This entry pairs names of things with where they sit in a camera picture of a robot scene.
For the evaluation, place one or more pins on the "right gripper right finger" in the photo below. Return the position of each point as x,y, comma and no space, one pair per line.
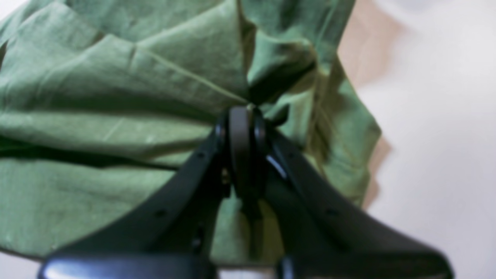
324,235

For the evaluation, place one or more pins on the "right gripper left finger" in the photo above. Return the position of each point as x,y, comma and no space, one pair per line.
166,237

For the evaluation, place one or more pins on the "green t-shirt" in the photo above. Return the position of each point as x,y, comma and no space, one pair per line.
102,101

